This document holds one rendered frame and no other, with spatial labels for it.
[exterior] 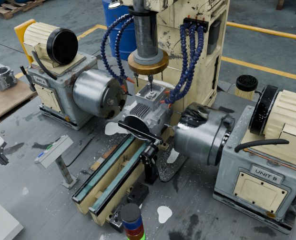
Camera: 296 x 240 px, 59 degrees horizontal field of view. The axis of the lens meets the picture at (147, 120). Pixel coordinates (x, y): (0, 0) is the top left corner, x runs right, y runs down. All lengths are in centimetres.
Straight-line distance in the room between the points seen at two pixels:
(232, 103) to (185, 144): 71
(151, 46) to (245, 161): 57
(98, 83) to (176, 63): 41
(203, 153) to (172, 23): 59
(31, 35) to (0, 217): 89
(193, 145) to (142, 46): 46
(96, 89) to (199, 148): 59
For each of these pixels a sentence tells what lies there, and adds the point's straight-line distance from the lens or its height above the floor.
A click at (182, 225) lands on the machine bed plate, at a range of 125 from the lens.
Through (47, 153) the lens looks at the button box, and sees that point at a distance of 121.
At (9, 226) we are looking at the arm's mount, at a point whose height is 87.
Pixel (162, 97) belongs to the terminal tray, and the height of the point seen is 111.
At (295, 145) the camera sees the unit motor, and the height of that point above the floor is 128.
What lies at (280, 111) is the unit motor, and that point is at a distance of 96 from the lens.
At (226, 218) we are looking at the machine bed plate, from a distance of 128.
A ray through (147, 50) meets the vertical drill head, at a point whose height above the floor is 139.
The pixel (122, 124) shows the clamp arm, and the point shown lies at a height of 103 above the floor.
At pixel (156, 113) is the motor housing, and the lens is 128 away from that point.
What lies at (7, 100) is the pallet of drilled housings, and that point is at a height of 15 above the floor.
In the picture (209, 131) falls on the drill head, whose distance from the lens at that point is 110.
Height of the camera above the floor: 195
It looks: 45 degrees down
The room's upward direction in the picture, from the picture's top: 5 degrees counter-clockwise
